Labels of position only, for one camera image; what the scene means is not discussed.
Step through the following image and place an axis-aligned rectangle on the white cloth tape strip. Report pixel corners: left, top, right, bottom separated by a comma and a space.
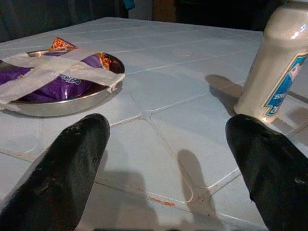
0, 48, 106, 111
0, 51, 126, 93

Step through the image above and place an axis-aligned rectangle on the purple snack packet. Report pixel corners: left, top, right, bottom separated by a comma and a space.
0, 37, 118, 102

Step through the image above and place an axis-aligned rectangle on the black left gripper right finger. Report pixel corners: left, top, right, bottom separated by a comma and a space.
225, 114, 308, 231

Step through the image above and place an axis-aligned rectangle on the brown wooden cabinet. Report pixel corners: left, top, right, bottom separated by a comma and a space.
152, 0, 178, 23

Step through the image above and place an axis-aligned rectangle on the teal hanging cloth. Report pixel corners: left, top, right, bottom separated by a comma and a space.
121, 0, 136, 10

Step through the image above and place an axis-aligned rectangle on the round steel plate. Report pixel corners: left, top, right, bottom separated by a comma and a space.
0, 49, 126, 118

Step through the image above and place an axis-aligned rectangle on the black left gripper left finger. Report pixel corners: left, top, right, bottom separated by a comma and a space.
0, 113, 111, 231

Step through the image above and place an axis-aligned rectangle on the white mayonnaise bottle blue label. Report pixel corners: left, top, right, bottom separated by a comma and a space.
233, 0, 308, 125

